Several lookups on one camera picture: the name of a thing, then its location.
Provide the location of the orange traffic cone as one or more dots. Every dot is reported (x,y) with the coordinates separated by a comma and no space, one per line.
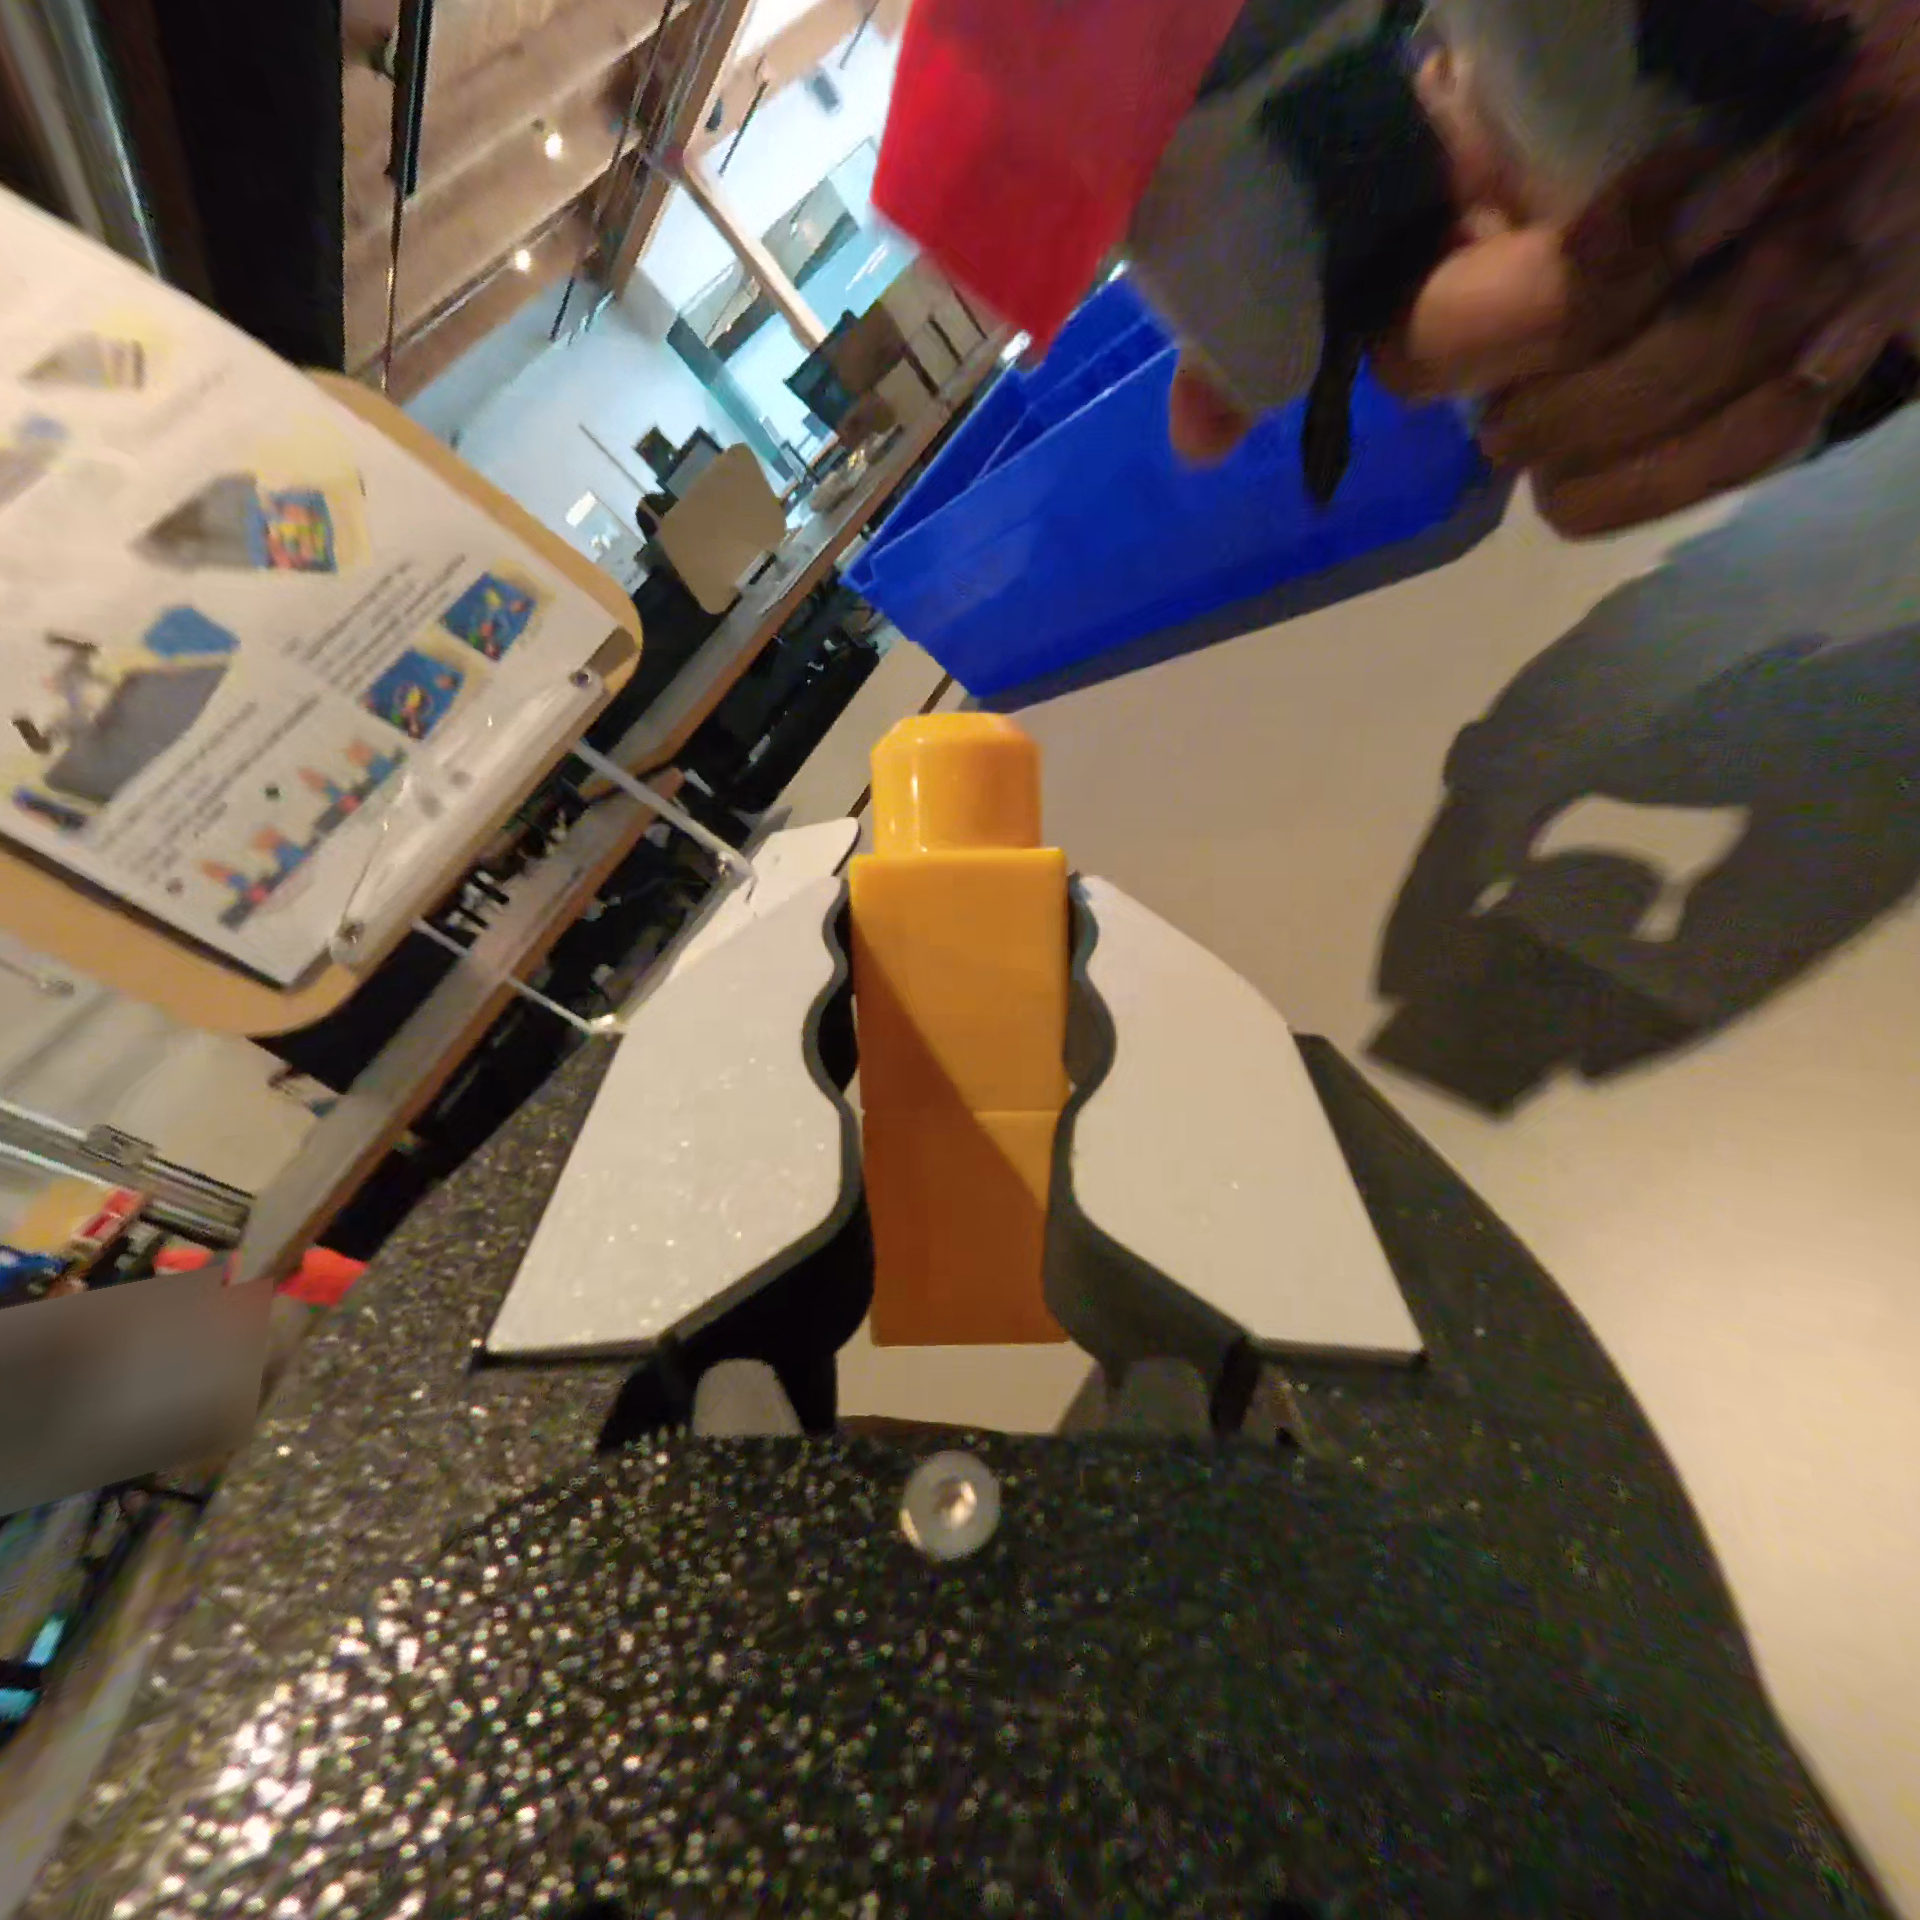
(324,1276)

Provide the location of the nested blue plastic bins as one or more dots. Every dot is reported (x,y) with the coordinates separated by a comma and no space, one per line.
(1080,571)

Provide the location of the clear acrylic stand leg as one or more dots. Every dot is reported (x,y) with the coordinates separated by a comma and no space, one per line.
(511,975)
(661,811)

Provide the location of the instruction sheet on clipboard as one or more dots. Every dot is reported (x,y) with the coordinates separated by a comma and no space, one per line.
(149,961)

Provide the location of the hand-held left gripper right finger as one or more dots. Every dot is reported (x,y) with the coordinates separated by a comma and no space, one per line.
(1231,1185)

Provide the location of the tan rounded board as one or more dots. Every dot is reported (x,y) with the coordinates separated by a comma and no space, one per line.
(722,524)

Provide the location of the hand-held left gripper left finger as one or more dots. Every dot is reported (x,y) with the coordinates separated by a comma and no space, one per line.
(676,1185)

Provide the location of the yellow mega block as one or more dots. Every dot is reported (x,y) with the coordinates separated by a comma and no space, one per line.
(962,961)
(962,1231)

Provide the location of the printed instruction sheet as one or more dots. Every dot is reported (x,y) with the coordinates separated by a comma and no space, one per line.
(301,630)

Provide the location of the person's right hand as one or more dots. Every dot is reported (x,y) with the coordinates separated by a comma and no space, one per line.
(1695,331)

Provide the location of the red mega block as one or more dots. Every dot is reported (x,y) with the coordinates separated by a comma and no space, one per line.
(1036,149)

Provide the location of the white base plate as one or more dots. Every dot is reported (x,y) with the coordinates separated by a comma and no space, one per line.
(804,859)

